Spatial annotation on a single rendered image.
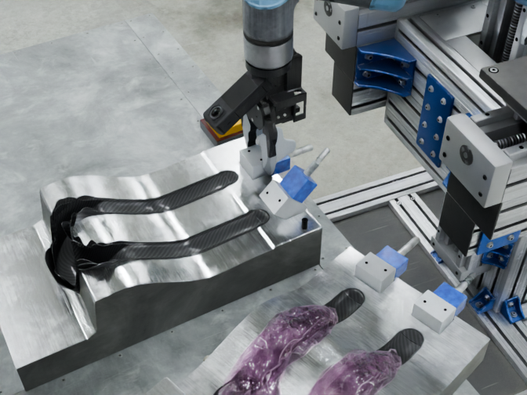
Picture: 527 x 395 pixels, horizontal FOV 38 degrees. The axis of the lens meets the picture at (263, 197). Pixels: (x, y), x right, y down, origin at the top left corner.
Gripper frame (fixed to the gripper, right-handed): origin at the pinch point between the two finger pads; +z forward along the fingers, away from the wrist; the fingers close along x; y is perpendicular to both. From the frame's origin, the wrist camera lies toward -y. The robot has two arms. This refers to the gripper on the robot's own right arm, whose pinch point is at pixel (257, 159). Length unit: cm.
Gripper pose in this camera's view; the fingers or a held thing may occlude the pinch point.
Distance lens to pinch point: 129.6
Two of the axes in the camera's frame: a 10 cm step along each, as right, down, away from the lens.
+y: 8.8, -3.4, 3.4
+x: -4.8, -6.1, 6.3
